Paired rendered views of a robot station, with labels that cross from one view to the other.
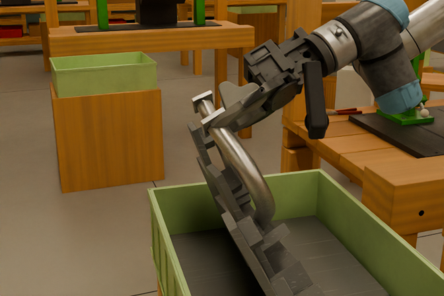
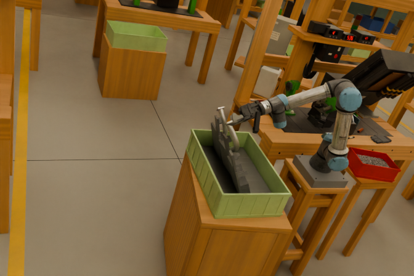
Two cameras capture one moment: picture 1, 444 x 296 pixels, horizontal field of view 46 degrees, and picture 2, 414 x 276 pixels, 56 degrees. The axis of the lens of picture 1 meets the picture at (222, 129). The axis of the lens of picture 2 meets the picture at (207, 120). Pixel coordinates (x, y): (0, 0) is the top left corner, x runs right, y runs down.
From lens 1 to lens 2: 1.34 m
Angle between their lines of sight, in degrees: 13
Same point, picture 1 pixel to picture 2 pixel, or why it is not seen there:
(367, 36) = (275, 108)
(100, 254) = (127, 135)
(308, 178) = (244, 134)
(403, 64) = (283, 116)
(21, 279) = (90, 141)
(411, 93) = (283, 124)
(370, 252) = (259, 164)
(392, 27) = (282, 106)
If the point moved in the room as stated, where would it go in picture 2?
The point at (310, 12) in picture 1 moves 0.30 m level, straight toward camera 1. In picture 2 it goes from (257, 60) to (257, 73)
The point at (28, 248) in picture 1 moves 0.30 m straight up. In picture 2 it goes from (89, 125) to (93, 99)
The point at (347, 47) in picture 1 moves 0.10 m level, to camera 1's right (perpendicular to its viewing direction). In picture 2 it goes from (268, 109) to (286, 114)
